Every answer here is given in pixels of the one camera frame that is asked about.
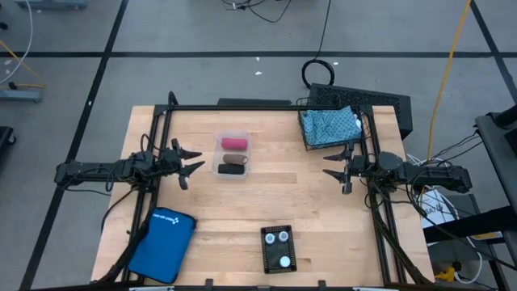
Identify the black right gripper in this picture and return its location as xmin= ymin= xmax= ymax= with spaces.
xmin=322 ymin=141 xmax=368 ymax=196

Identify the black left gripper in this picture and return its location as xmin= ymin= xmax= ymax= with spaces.
xmin=155 ymin=137 xmax=206 ymax=192

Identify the clear plastic container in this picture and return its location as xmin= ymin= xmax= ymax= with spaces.
xmin=211 ymin=129 xmax=253 ymax=180

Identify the black bandage roll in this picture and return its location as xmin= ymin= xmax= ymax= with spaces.
xmin=217 ymin=162 xmax=246 ymax=176

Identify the brown bandage roll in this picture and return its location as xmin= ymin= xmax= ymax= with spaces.
xmin=222 ymin=153 xmax=249 ymax=166

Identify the pink bandage roll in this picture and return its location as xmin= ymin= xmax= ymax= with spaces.
xmin=221 ymin=137 xmax=249 ymax=151

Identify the blue patterned cloth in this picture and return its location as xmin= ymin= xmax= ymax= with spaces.
xmin=301 ymin=105 xmax=364 ymax=147

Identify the black perforated metal case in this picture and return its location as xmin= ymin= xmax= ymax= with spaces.
xmin=308 ymin=82 xmax=414 ymax=141

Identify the blue first aid pouch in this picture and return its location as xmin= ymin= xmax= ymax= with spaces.
xmin=128 ymin=207 xmax=198 ymax=285

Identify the white printed paper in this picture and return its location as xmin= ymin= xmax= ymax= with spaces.
xmin=419 ymin=188 xmax=460 ymax=230

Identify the black plastic basket tray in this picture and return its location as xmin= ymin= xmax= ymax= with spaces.
xmin=260 ymin=225 xmax=298 ymax=275

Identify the black shelf bar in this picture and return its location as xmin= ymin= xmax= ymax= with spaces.
xmin=422 ymin=205 xmax=517 ymax=244

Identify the yellow power plug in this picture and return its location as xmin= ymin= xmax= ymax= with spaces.
xmin=435 ymin=264 xmax=460 ymax=284

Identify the black side cart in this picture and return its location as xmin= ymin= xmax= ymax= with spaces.
xmin=474 ymin=103 xmax=517 ymax=211

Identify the grey stand base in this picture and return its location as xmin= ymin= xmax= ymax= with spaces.
xmin=0 ymin=89 xmax=44 ymax=104

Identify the black floor object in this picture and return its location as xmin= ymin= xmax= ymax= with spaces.
xmin=0 ymin=125 xmax=17 ymax=147

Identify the grey metal bar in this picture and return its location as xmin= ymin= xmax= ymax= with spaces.
xmin=15 ymin=0 xmax=88 ymax=11

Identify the black wire basket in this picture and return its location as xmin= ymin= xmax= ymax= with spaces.
xmin=296 ymin=96 xmax=373 ymax=153

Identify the black aluminium table frame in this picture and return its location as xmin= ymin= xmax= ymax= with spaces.
xmin=96 ymin=91 xmax=435 ymax=291

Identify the black left arm base cable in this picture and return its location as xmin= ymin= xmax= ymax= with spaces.
xmin=99 ymin=188 xmax=137 ymax=234

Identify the coiled black cable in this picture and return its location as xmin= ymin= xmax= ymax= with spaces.
xmin=301 ymin=0 xmax=337 ymax=91

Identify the black loose floor cable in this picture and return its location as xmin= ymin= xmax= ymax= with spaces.
xmin=221 ymin=0 xmax=294 ymax=24

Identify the long yellow cable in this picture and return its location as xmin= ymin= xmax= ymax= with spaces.
xmin=431 ymin=0 xmax=473 ymax=124

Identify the white power cable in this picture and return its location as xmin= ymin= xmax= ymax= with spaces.
xmin=454 ymin=236 xmax=485 ymax=285

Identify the orange floor cable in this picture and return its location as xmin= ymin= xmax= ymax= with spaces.
xmin=0 ymin=39 xmax=46 ymax=90

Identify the thin white floor cable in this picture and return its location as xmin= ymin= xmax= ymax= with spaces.
xmin=0 ymin=0 xmax=34 ymax=86

